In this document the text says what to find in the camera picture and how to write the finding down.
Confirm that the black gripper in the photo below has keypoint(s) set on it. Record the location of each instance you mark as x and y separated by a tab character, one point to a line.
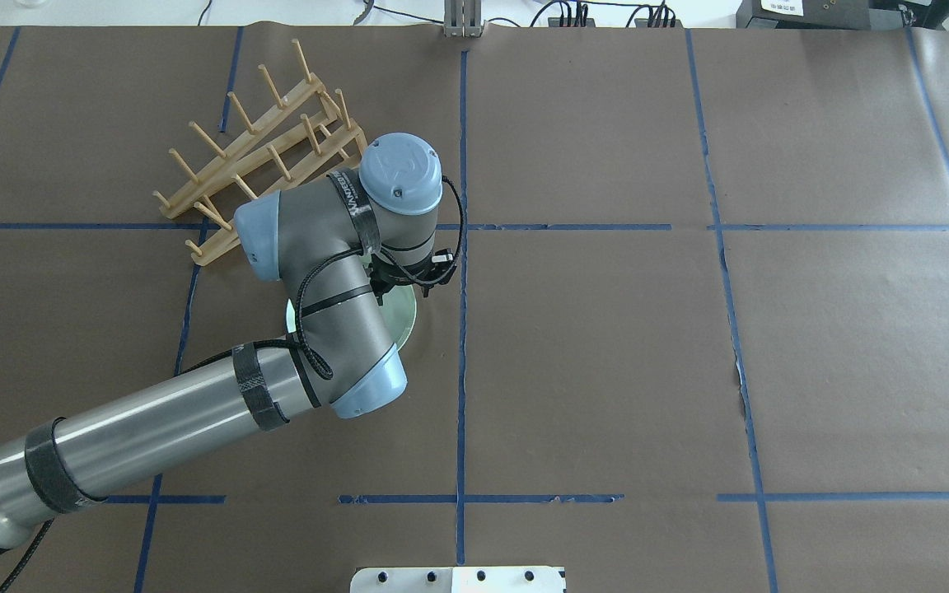
397	278

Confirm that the light green ceramic plate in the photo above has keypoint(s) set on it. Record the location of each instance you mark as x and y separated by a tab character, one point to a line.
398	307

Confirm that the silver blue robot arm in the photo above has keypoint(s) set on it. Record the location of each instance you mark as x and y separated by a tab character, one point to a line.
335	248

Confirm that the wooden dish rack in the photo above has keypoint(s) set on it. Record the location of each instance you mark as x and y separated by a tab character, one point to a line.
306	130

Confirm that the black power strip left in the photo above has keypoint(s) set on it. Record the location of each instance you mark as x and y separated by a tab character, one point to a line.
563	15

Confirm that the black power strip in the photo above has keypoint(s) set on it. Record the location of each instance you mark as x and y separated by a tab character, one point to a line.
653	16
563	15

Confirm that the black power strip right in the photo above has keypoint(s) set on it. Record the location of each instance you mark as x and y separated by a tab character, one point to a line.
653	16

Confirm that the black equipment box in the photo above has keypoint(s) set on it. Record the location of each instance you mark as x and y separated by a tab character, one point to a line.
817	15

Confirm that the aluminium frame post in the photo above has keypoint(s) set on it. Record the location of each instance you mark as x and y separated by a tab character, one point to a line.
463	18

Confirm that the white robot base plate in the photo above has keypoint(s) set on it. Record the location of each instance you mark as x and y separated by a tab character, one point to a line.
460	579

